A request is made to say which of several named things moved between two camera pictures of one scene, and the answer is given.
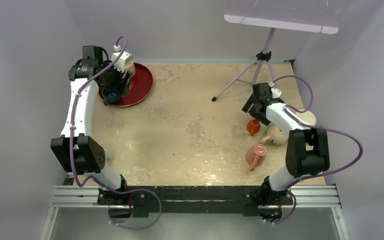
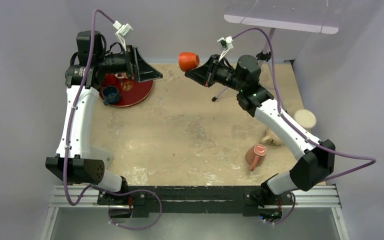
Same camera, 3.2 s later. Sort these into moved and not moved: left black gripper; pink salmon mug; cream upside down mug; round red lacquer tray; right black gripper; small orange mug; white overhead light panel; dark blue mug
Moved: right black gripper; small orange mug; left black gripper
Not moved: dark blue mug; cream upside down mug; white overhead light panel; round red lacquer tray; pink salmon mug
